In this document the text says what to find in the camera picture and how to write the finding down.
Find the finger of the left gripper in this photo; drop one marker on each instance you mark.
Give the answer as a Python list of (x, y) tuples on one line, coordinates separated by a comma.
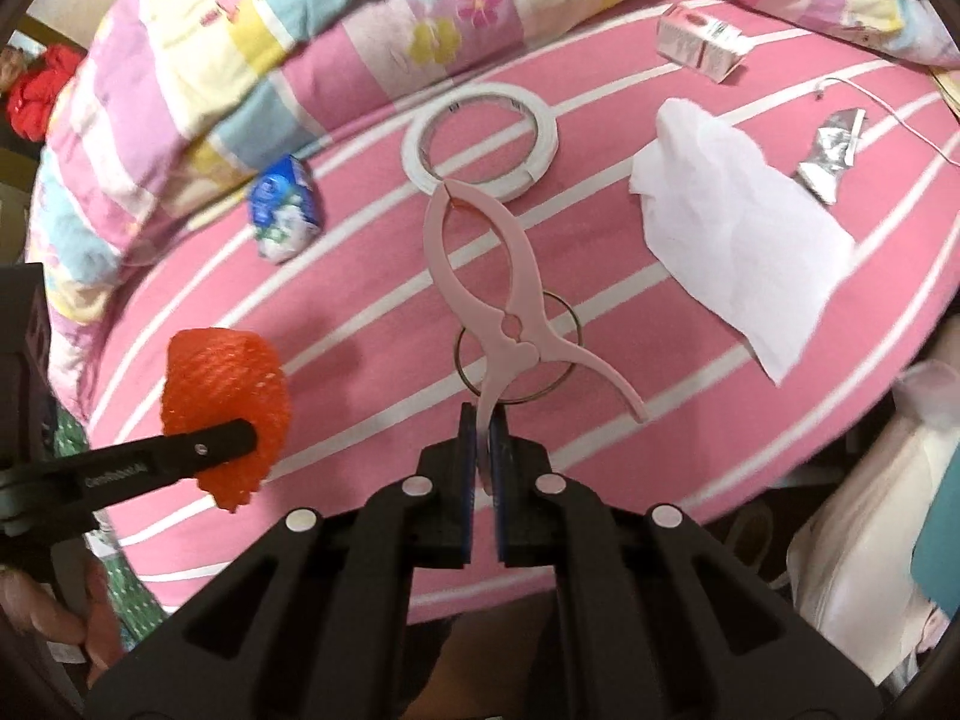
[(150, 457)]

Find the red plush toy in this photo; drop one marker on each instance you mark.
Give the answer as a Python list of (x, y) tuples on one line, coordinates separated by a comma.
[(31, 87)]

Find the blue candy wrapper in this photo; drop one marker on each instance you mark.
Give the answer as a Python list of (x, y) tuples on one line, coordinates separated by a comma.
[(285, 210)]

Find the white paper tissue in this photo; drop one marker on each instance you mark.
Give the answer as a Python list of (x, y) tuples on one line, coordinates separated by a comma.
[(743, 239)]

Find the colourful striped cartoon quilt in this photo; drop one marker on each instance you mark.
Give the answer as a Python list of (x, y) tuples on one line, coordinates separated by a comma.
[(177, 101)]

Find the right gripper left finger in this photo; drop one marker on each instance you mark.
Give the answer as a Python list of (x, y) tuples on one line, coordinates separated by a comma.
[(309, 622)]

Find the person left hand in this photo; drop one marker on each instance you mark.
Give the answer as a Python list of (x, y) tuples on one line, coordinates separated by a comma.
[(31, 610)]

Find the orange foam fruit net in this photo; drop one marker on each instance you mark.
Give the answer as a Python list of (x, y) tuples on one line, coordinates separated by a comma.
[(225, 412)]

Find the white leather office chair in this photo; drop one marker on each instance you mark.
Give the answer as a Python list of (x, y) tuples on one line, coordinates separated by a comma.
[(849, 566)]

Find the green dotted cloth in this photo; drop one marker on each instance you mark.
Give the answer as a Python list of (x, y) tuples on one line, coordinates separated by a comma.
[(137, 610)]

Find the small pink white carton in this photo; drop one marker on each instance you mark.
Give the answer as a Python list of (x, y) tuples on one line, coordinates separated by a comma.
[(704, 43)]

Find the pink striped bed mattress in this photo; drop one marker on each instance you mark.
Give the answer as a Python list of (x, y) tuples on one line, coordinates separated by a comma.
[(378, 367)]

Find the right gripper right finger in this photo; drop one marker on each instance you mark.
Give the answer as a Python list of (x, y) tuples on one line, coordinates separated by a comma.
[(653, 617)]

